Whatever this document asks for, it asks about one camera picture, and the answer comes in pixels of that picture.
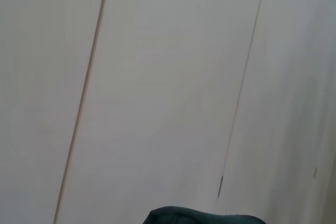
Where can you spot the dark teal insulated lunch bag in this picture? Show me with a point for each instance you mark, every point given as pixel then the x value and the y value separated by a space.
pixel 204 216

